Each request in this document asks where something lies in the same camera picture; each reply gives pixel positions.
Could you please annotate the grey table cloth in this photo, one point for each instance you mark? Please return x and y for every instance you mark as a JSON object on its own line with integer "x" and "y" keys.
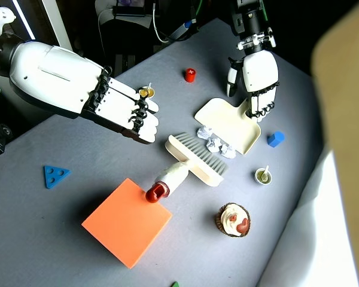
{"x": 77, "y": 155}

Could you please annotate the small bowl of yellow food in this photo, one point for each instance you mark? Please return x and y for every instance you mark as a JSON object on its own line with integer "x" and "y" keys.
{"x": 146, "y": 92}

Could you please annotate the blue house-shaped block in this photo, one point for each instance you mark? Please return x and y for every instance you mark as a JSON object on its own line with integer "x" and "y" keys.
{"x": 276, "y": 139}

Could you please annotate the dark laptop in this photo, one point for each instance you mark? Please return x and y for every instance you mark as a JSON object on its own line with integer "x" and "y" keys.
{"x": 128, "y": 10}

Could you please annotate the orange box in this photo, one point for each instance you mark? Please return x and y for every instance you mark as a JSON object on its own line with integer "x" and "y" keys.
{"x": 122, "y": 221}

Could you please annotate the green triangle block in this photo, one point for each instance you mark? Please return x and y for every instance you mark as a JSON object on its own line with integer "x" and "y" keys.
{"x": 175, "y": 285}

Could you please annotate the grey connector with blue tip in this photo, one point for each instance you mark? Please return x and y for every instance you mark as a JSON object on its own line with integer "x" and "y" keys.
{"x": 179, "y": 31}

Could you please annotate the tan blurry board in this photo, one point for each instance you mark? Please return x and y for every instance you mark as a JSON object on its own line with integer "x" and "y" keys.
{"x": 347, "y": 119}

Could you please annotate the white light bar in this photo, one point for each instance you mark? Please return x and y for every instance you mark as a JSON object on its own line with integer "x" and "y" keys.
{"x": 24, "y": 21}

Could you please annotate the white sheet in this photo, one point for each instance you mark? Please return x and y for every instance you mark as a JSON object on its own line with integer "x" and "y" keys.
{"x": 317, "y": 233}

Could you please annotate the red cylinder with white cross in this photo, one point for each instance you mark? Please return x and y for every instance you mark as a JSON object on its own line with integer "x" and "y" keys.
{"x": 190, "y": 76}

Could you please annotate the toy cupcake with cream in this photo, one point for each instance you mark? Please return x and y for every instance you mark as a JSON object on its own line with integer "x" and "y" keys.
{"x": 231, "y": 224}

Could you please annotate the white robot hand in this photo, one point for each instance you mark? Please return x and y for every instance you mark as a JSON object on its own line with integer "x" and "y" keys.
{"x": 260, "y": 71}
{"x": 54, "y": 77}

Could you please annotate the white paper ball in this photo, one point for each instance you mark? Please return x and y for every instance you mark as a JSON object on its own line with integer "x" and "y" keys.
{"x": 204, "y": 132}
{"x": 228, "y": 151}
{"x": 213, "y": 144}

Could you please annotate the blue triangle with three holes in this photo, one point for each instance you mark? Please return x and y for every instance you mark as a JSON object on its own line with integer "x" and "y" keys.
{"x": 55, "y": 177}

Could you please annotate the white post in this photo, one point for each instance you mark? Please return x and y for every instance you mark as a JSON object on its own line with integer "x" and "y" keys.
{"x": 57, "y": 24}

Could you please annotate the cream plastic dustpan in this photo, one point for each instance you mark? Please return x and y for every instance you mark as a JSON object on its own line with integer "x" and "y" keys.
{"x": 227, "y": 122}

